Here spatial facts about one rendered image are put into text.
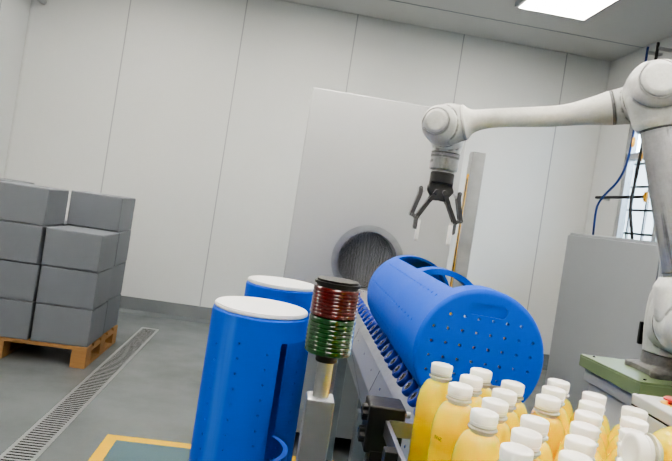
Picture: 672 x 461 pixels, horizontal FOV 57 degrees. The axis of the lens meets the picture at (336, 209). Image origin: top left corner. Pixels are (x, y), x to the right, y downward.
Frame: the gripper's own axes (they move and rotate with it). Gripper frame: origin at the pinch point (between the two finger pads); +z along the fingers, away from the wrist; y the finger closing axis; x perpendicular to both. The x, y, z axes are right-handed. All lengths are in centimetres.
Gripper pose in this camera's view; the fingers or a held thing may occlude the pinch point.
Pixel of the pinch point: (432, 235)
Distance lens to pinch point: 194.7
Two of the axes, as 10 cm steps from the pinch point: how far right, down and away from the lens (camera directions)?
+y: -9.9, -1.6, -0.7
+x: 0.6, 0.1, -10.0
